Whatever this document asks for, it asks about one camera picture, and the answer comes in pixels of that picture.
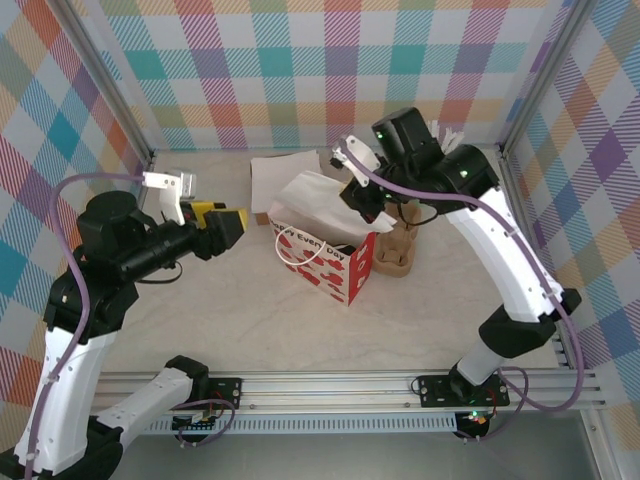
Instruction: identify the small circuit board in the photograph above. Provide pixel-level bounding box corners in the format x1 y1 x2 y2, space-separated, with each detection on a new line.
171 413 222 434
452 409 494 431

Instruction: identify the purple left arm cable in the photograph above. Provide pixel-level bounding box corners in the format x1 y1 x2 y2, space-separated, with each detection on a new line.
27 172 236 480

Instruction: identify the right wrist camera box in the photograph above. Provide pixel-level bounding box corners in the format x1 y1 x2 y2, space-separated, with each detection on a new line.
329 134 387 189

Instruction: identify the aluminium frame leg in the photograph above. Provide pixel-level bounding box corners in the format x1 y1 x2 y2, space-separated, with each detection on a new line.
579 409 621 480

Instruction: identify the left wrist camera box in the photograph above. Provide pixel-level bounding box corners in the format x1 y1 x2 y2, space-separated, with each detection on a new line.
141 171 198 225

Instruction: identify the red and white paper bag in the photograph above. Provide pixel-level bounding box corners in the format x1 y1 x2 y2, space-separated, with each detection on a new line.
267 212 377 307

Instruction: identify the single white paper napkin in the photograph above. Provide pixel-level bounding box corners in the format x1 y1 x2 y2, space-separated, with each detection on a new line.
271 169 397 237

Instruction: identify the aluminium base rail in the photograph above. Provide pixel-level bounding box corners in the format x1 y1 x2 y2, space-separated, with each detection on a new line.
92 368 610 415

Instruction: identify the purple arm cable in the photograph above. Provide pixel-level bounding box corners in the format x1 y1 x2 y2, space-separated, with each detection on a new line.
27 172 236 480
335 141 586 444

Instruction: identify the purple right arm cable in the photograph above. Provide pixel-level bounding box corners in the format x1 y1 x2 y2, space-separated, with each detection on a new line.
335 141 586 444

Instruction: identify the aluminium frame post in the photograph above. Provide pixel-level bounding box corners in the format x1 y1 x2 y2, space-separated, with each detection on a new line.
57 0 156 169
494 0 601 156

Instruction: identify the brown pulp cup carrier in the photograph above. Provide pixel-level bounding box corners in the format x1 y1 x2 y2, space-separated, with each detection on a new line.
373 199 423 277

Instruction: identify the white slotted cable duct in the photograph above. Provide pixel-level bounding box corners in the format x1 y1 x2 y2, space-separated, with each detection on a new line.
149 417 459 436

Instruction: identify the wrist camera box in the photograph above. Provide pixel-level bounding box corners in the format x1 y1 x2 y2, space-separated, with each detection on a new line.
329 134 387 189
141 171 198 225

